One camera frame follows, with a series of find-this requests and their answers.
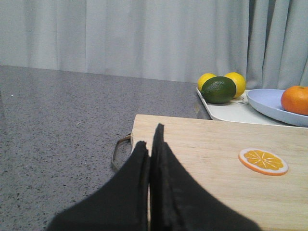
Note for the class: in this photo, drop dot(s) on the yellow lemon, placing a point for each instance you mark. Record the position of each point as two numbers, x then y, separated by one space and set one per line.
239 81
203 78

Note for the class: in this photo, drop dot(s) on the dark green lime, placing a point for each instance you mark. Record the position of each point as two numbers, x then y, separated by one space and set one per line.
218 90

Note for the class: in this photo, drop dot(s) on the light blue plate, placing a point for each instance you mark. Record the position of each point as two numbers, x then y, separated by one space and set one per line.
268 103

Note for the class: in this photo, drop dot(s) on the wooden cutting board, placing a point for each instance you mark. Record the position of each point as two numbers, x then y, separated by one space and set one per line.
209 149

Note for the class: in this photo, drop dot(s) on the cream rectangular tray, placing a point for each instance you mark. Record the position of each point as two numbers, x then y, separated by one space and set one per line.
238 110

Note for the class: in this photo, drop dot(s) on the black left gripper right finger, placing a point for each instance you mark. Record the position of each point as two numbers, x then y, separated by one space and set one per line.
179 203

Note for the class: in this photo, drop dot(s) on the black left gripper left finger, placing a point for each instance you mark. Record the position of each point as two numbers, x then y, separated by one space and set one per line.
120 205

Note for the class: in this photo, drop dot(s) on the orange slice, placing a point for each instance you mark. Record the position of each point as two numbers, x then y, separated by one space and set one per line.
262 161

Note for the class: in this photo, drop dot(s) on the grey curtain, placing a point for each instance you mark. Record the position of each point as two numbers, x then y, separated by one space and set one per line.
264 40

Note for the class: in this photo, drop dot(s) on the orange fruit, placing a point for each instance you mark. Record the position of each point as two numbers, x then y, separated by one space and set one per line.
295 100

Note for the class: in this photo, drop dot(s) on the metal cutting board handle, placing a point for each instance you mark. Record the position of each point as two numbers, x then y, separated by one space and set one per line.
121 152

